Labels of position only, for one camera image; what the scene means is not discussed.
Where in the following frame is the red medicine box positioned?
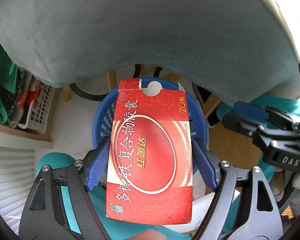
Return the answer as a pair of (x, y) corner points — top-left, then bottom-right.
(106, 78), (193, 225)

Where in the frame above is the blue plastic waste basket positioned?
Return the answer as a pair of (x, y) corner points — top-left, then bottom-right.
(91, 76), (210, 176)

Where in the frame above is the white plastic crate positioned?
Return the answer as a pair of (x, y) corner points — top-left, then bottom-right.
(17, 83), (56, 133)

